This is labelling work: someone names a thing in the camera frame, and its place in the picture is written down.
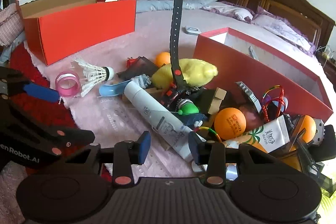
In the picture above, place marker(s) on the wooden puzzle block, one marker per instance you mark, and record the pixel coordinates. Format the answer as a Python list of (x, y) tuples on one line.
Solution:
[(215, 104)]

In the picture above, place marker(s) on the smoky transparent box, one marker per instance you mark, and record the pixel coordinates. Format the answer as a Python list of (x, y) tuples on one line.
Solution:
[(308, 165)]

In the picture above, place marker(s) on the orange-red cardboard box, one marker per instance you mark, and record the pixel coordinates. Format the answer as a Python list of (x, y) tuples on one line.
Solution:
[(56, 29)]

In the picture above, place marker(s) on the green small toy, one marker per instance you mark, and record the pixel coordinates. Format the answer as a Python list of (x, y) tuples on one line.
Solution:
[(186, 107)]

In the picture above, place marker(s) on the white sunscreen tube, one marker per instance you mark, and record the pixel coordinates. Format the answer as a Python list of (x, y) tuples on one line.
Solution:
[(173, 131)]

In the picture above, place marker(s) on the white feather shuttlecock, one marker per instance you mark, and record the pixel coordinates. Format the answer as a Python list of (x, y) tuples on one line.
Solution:
[(90, 75)]

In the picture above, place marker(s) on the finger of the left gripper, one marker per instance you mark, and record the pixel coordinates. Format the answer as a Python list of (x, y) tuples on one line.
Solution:
[(41, 92)]

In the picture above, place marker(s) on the dark red open box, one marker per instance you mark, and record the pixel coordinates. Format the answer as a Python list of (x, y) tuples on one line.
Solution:
[(240, 57)]

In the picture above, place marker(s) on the orange printed ping pong ball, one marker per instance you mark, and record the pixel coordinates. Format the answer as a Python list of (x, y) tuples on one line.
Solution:
[(230, 123)]

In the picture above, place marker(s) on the grey remote device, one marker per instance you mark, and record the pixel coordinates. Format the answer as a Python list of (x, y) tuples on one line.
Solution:
[(192, 30)]

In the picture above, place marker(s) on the yellow plush toy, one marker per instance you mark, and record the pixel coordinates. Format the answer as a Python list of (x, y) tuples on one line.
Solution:
[(196, 73)]

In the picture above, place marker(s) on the orange ball right side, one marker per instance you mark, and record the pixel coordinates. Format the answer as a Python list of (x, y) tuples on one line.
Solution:
[(309, 125)]

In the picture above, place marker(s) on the purple pillow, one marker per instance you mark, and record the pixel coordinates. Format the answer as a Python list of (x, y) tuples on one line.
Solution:
[(283, 28)]

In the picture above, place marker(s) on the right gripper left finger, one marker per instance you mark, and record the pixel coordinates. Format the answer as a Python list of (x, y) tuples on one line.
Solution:
[(126, 154)]

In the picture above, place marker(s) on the dark transparent square box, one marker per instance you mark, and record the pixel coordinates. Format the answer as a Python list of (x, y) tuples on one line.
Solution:
[(142, 66)]

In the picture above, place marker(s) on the red small toy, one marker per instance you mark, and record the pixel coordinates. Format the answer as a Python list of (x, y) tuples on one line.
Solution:
[(131, 61)]

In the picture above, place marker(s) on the light blue curved track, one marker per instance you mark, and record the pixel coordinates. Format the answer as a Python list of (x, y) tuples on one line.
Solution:
[(113, 89)]

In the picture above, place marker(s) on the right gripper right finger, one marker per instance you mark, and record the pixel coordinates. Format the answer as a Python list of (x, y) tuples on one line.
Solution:
[(212, 154)]

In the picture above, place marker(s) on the orange white cream tube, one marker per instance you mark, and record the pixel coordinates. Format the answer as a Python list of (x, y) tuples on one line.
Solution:
[(267, 137)]

